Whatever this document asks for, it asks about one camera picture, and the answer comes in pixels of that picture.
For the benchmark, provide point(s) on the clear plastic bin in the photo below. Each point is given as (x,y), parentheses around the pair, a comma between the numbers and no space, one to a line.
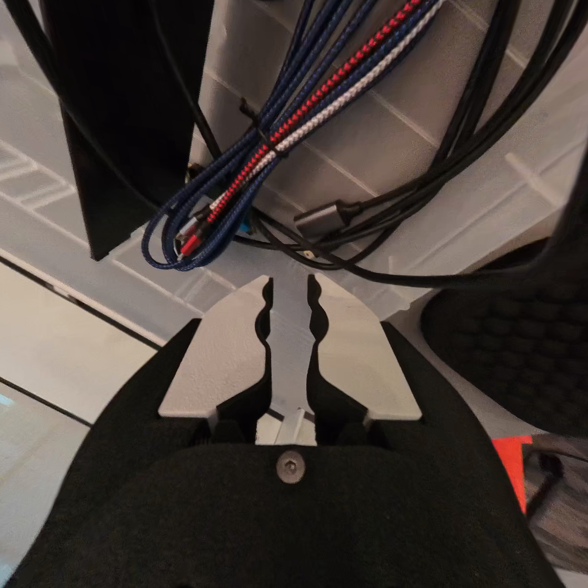
(390,138)

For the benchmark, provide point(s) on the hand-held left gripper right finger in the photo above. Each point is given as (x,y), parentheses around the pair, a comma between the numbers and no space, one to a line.
(367,367)

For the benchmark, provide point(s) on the orange red flat object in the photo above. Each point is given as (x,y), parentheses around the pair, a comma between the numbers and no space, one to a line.
(510,464)

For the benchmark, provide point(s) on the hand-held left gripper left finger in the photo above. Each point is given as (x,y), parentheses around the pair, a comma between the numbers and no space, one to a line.
(211,367)

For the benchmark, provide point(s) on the black wrist rest pad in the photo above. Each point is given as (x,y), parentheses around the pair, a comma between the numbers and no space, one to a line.
(505,344)

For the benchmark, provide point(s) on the black bin divider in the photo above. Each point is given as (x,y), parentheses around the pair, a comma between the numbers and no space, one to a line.
(128,115)

